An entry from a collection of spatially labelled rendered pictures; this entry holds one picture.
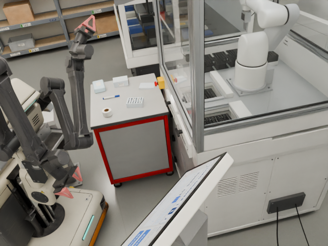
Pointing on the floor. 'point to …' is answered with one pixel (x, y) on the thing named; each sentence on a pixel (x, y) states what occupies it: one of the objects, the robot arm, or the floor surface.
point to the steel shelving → (67, 37)
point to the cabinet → (259, 185)
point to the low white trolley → (132, 131)
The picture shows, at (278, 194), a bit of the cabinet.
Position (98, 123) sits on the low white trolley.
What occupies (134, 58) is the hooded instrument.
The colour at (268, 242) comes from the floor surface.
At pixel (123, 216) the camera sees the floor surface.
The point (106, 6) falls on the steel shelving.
